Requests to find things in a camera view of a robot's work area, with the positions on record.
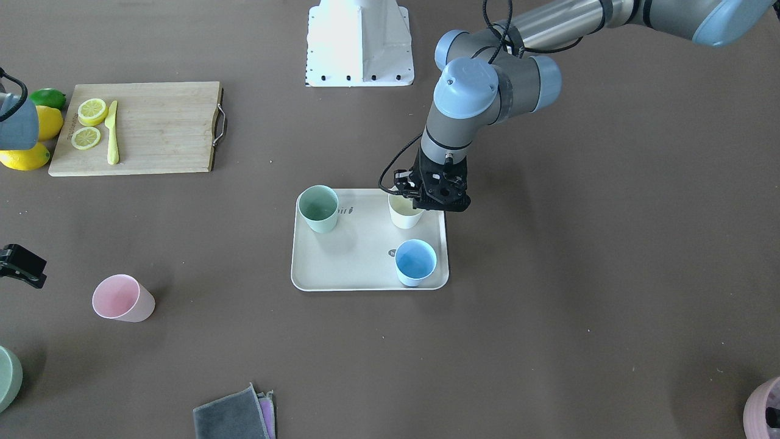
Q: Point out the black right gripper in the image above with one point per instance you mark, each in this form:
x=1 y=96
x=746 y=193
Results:
x=19 y=265

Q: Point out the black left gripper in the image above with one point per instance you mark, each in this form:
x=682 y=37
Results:
x=404 y=183

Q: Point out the white cup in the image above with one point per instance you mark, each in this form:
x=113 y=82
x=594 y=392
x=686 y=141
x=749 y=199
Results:
x=403 y=214

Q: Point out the blue cup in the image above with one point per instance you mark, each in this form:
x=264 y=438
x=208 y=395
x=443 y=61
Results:
x=414 y=261

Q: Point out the pink cup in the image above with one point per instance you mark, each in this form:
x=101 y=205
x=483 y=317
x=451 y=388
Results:
x=121 y=297

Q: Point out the green cup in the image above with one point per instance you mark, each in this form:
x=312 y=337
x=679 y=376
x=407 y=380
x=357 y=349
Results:
x=319 y=206

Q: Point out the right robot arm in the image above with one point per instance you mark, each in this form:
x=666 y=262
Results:
x=19 y=129

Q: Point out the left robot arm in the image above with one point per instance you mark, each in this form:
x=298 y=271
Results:
x=507 y=70

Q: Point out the cream rabbit tray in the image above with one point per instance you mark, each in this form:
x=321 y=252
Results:
x=358 y=254

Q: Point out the yellow lemon lower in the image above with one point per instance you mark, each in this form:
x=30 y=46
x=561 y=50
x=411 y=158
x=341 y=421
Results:
x=26 y=160

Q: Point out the yellow lemon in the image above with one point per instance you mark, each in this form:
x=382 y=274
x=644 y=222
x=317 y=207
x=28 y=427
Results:
x=50 y=122
x=26 y=160

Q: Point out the green bowl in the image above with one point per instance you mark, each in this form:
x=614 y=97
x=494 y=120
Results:
x=11 y=377

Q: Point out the lemon slice lower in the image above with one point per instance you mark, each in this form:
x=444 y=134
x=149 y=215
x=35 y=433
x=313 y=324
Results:
x=85 y=138

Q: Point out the lemon slice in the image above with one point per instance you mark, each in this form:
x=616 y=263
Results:
x=85 y=138
x=92 y=112

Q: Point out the yellow plastic knife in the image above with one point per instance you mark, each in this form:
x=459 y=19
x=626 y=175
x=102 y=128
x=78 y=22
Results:
x=110 y=123

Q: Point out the yellow lemon upper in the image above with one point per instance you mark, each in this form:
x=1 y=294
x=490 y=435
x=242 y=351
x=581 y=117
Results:
x=50 y=122

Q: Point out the green lime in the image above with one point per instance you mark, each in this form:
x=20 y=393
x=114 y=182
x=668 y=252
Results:
x=49 y=97

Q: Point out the lemon slice upper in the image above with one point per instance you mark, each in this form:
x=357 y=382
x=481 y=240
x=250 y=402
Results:
x=92 y=112

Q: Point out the bamboo cutting board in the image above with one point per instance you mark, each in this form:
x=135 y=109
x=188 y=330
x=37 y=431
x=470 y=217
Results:
x=163 y=127

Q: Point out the grey cloth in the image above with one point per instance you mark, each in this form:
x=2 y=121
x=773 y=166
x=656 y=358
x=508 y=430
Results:
x=235 y=416

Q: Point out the purple cloth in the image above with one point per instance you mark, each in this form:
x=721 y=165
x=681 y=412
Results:
x=266 y=402

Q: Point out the pink bowl with ice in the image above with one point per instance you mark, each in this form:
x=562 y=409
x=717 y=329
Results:
x=760 y=415

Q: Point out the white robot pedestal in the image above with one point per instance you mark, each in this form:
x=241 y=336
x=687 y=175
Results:
x=359 y=44

